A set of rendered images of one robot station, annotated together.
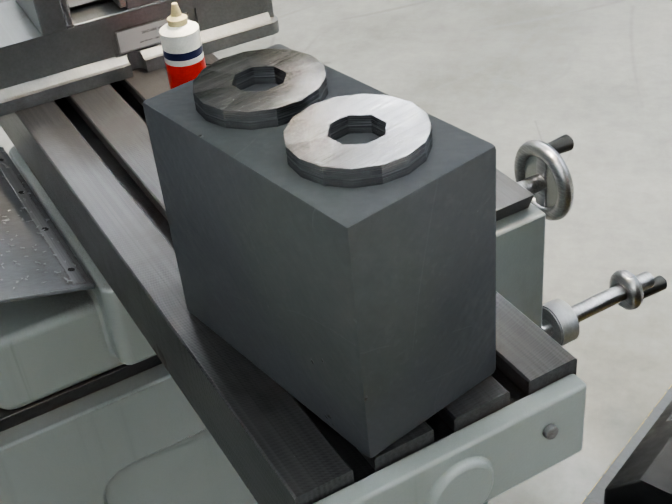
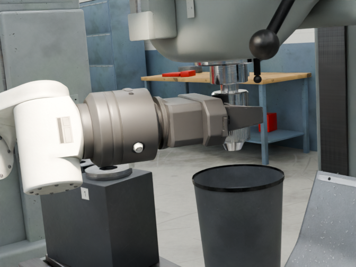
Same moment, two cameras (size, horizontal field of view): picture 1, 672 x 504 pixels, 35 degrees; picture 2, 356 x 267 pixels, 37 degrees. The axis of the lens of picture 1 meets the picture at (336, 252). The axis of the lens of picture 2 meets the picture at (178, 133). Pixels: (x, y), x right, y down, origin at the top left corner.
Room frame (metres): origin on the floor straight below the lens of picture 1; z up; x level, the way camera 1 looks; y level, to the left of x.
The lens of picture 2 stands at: (1.65, 0.00, 1.34)
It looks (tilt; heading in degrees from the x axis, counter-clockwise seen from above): 10 degrees down; 170
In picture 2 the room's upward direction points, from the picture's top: 4 degrees counter-clockwise
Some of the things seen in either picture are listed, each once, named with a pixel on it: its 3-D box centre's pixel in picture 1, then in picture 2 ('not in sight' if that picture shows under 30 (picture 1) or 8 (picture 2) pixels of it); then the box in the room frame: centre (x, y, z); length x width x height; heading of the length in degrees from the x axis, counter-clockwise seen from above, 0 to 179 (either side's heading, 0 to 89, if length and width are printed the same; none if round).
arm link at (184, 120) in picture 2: not in sight; (162, 124); (1.02, 0.09, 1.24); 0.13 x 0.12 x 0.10; 8
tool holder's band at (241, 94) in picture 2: not in sight; (229, 95); (1.00, 0.18, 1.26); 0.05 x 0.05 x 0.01
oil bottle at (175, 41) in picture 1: (183, 53); not in sight; (1.01, 0.13, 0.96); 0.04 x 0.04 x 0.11
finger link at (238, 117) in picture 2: not in sight; (240, 117); (1.04, 0.19, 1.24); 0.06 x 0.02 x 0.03; 98
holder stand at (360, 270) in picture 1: (321, 230); (97, 213); (0.61, 0.01, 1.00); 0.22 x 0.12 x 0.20; 36
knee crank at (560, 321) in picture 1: (603, 300); not in sight; (1.11, -0.35, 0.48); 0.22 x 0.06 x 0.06; 116
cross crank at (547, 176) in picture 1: (522, 189); not in sight; (1.22, -0.26, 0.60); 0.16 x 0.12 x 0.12; 116
